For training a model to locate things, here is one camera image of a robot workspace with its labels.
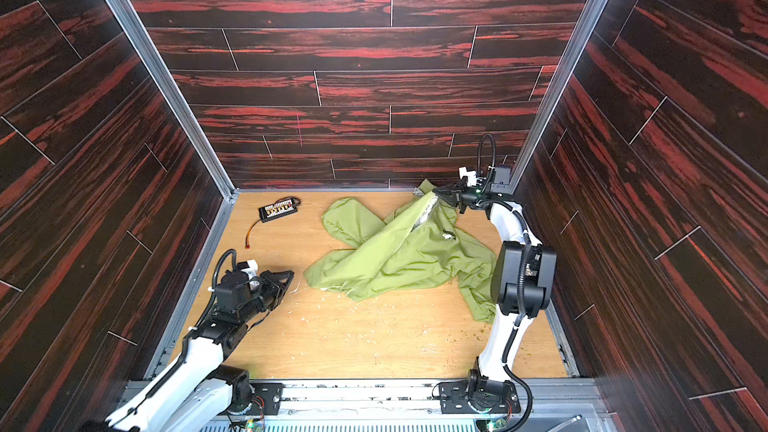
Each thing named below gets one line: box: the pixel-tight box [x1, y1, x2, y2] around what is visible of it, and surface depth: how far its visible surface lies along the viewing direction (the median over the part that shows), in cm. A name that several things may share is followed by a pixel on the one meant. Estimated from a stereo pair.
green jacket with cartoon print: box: [304, 179, 498, 323], surface depth 94 cm
